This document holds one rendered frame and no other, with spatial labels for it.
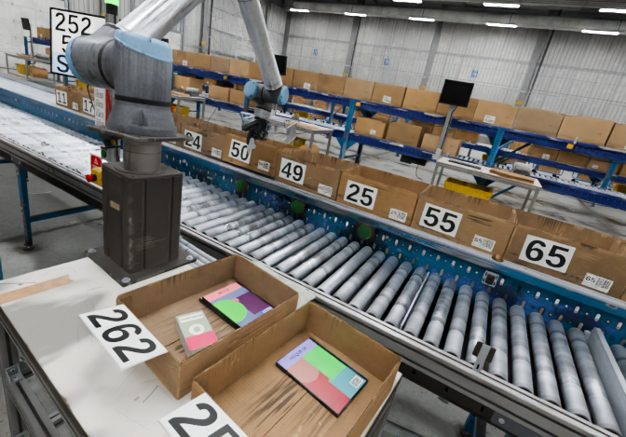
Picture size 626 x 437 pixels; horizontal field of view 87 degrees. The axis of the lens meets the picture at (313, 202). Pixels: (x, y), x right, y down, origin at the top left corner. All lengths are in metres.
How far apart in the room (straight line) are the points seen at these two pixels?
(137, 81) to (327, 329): 0.86
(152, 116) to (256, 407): 0.80
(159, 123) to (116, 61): 0.19
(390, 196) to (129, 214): 1.08
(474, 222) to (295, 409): 1.06
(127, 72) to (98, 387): 0.77
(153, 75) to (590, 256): 1.61
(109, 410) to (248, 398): 0.27
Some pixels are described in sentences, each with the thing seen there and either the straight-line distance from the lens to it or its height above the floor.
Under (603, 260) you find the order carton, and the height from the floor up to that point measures 1.01.
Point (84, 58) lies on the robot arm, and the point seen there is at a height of 1.37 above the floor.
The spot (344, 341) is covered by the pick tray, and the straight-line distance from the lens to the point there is 0.96.
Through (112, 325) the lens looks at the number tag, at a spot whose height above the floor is 0.86.
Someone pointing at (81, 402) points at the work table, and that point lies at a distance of 0.89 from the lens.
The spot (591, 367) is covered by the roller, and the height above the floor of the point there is 0.75.
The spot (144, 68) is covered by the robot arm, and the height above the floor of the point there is 1.38.
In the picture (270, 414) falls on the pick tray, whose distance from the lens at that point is 0.82.
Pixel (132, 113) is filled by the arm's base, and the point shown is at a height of 1.25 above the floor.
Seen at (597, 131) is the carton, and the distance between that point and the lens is 6.13.
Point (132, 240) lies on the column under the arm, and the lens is 1.16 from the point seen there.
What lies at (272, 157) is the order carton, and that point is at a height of 1.01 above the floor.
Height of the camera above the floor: 1.41
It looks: 19 degrees down
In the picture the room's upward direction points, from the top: 11 degrees clockwise
